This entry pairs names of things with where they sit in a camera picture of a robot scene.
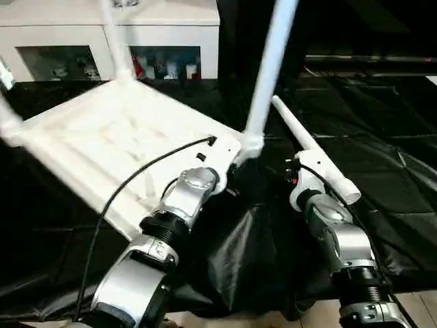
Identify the white glass-door cabinet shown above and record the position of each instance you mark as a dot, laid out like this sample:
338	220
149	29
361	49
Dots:
68	30

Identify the black plastic mat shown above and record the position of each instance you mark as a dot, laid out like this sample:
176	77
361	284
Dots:
375	153

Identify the white blue carton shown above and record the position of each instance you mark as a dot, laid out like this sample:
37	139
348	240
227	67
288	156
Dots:
191	71

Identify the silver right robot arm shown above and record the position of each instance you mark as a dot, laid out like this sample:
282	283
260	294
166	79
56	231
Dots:
345	235

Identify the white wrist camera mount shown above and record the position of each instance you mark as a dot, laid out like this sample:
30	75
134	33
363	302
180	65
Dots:
310	171
222	153

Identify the light blue white panel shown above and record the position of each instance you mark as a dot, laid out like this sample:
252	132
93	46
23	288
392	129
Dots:
6	75

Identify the dark horizontal metal rail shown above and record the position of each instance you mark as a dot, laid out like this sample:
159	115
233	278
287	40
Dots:
375	58

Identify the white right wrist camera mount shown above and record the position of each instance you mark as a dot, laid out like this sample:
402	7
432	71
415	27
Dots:
310	171

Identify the large black box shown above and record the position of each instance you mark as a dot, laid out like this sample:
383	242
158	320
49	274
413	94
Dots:
341	27

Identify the red box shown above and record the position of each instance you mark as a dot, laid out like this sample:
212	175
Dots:
137	66

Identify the white plastic table leg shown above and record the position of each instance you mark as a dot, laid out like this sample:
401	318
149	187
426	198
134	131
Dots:
300	130
117	48
8	119
269	68

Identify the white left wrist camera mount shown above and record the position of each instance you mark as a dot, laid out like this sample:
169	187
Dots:
222	153

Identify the white plastic table top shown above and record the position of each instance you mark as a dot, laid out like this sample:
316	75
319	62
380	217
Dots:
102	130

